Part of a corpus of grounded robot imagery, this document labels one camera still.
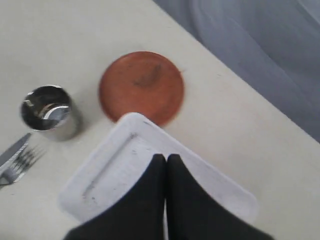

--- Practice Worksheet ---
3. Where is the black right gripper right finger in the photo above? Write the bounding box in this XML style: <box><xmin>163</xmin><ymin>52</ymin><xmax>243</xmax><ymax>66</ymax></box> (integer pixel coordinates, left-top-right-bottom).
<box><xmin>166</xmin><ymin>154</ymin><xmax>272</xmax><ymax>240</ymax></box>

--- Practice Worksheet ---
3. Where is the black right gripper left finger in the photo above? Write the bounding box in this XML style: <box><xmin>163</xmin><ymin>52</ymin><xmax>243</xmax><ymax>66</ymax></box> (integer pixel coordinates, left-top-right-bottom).
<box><xmin>65</xmin><ymin>154</ymin><xmax>166</xmax><ymax>240</ymax></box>

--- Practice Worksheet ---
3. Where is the white perforated plastic basket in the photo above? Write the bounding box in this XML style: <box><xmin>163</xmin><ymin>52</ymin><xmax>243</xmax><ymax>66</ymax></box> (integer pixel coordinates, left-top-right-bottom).
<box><xmin>58</xmin><ymin>112</ymin><xmax>259</xmax><ymax>224</ymax></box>

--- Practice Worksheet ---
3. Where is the brown round wooden plate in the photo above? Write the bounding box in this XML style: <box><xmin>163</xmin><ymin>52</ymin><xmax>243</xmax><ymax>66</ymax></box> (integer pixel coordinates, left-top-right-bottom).
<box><xmin>98</xmin><ymin>51</ymin><xmax>185</xmax><ymax>126</ymax></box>

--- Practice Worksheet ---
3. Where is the silver metal fork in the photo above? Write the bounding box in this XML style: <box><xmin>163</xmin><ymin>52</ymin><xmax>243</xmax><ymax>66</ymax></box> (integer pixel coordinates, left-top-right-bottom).
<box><xmin>0</xmin><ymin>145</ymin><xmax>46</xmax><ymax>189</ymax></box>

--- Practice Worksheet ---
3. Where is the stainless steel cup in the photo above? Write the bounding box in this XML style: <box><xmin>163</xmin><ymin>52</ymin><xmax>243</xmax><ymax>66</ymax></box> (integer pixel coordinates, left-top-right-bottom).
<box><xmin>19</xmin><ymin>85</ymin><xmax>82</xmax><ymax>142</ymax></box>

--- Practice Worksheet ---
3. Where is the silver metal table knife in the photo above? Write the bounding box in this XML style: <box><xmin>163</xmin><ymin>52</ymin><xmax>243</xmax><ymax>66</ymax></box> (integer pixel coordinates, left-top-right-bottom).
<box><xmin>0</xmin><ymin>133</ymin><xmax>32</xmax><ymax>168</ymax></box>

